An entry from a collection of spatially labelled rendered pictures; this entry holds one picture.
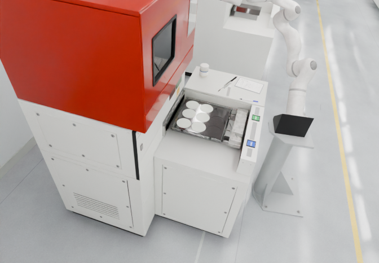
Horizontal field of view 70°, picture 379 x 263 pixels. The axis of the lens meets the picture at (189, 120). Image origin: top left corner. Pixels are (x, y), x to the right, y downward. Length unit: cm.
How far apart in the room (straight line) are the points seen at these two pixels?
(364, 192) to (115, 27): 281
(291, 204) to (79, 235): 185
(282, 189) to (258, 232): 49
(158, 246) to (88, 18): 178
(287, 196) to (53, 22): 235
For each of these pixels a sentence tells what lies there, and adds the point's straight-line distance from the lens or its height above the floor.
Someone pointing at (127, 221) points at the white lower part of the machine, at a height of 24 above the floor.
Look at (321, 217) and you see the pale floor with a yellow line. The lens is 282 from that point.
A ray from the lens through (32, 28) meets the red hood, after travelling 133.
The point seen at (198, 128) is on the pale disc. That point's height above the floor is 90.
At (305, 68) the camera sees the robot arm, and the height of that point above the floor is 125.
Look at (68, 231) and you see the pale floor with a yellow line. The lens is 252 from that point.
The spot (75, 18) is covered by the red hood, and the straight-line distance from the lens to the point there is 116.
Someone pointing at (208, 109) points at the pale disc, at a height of 90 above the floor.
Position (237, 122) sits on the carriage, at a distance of 198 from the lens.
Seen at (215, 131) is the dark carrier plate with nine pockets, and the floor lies 90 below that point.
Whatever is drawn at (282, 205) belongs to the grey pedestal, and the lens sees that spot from 272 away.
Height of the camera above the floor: 217
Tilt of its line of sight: 42 degrees down
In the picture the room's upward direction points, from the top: 6 degrees clockwise
